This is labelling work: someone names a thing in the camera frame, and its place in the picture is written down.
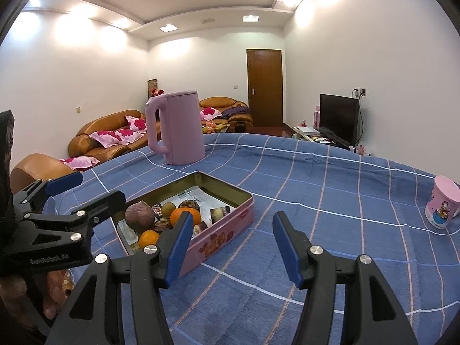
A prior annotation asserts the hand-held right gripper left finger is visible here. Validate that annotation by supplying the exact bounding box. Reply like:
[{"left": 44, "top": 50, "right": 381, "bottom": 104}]
[{"left": 45, "top": 211, "right": 195, "bottom": 345}]

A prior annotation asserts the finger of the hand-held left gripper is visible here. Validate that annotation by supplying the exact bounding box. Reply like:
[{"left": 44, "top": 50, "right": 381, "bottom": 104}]
[
  {"left": 23, "top": 190, "right": 127, "bottom": 241},
  {"left": 12, "top": 172, "right": 84, "bottom": 218}
]

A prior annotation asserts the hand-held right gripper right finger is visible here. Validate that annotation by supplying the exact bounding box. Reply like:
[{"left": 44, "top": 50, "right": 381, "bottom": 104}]
[{"left": 272, "top": 211, "right": 419, "bottom": 345}]

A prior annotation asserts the oval orange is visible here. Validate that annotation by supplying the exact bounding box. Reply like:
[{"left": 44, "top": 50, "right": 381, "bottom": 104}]
[{"left": 138, "top": 230, "right": 160, "bottom": 248}]

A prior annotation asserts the large purple beetroot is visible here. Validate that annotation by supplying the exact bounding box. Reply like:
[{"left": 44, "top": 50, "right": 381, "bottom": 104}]
[{"left": 124, "top": 202, "right": 156, "bottom": 234}]

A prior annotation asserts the pink tin box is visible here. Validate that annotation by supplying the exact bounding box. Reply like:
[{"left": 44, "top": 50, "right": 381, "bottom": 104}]
[{"left": 116, "top": 171, "right": 255, "bottom": 278}]

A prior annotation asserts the person's left hand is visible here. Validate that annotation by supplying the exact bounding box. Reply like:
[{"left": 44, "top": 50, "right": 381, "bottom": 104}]
[{"left": 0, "top": 271, "right": 74, "bottom": 327}]

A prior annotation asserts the pink flower pillow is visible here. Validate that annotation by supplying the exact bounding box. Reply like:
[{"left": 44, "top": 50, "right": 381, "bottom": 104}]
[
  {"left": 200, "top": 107, "right": 223, "bottom": 121},
  {"left": 124, "top": 115, "right": 149, "bottom": 133},
  {"left": 108, "top": 129, "right": 144, "bottom": 145},
  {"left": 59, "top": 156, "right": 100, "bottom": 171},
  {"left": 89, "top": 131, "right": 123, "bottom": 149}
]

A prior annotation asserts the brown leather armchair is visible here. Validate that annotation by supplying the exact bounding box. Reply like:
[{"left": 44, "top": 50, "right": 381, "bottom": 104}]
[{"left": 10, "top": 153, "right": 74, "bottom": 195}]

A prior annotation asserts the printed paper sheet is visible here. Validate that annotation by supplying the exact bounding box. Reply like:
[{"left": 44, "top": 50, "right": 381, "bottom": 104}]
[{"left": 158, "top": 186, "right": 236, "bottom": 223}]

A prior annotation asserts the blue checked tablecloth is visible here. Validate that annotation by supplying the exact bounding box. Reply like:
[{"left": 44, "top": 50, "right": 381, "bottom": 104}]
[{"left": 39, "top": 133, "right": 460, "bottom": 345}]

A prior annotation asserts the long brown leather sofa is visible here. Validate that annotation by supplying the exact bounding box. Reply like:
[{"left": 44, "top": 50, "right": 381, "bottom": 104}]
[{"left": 68, "top": 110, "right": 152, "bottom": 166}]

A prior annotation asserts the pink electric kettle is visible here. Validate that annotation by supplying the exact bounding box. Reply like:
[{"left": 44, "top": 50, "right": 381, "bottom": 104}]
[{"left": 145, "top": 91, "right": 206, "bottom": 166}]

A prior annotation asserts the dark television stand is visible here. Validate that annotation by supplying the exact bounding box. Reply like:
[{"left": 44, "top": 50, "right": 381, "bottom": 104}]
[{"left": 293, "top": 129, "right": 360, "bottom": 150}]

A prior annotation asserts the black television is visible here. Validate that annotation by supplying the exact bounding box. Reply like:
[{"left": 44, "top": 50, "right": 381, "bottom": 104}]
[{"left": 319, "top": 94, "right": 361, "bottom": 146}]

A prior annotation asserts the purple blanket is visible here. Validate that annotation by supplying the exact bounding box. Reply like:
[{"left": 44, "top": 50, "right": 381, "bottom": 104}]
[{"left": 219, "top": 106, "right": 250, "bottom": 119}]

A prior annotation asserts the small brown leather sofa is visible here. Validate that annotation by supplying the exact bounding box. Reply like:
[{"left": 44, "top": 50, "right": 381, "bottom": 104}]
[{"left": 199, "top": 96, "right": 254, "bottom": 132}]

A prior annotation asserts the pink cartoon cup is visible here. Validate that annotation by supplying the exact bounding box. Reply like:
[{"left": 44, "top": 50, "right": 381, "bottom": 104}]
[{"left": 425, "top": 175, "right": 460, "bottom": 230}]

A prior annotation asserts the brown wooden door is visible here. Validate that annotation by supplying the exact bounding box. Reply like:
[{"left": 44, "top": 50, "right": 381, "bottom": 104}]
[{"left": 246, "top": 48, "right": 283, "bottom": 127}]

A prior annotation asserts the black power cable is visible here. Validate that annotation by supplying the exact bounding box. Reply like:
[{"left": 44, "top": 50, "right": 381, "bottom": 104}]
[{"left": 356, "top": 95, "right": 364, "bottom": 146}]

